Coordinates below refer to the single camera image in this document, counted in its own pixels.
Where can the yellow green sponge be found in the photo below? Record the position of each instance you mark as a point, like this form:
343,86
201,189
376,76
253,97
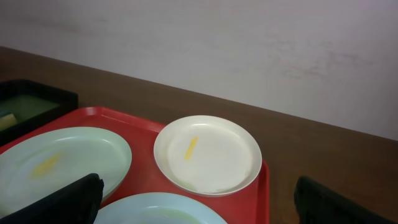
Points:
6,121

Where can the pale green plate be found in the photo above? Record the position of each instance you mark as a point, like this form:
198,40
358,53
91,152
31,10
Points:
43,164

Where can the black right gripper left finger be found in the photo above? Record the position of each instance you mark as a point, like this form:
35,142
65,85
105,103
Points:
78,202

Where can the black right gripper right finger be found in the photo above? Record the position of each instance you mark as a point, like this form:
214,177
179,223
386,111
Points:
317,204

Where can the red plastic tray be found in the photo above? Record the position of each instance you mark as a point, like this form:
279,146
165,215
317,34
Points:
249,205

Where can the light blue plate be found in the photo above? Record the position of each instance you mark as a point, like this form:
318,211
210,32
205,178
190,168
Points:
157,208

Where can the dark green tray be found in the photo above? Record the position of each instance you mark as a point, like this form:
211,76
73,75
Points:
34,105

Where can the cream white plate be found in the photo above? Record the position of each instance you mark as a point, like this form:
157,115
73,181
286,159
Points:
207,155

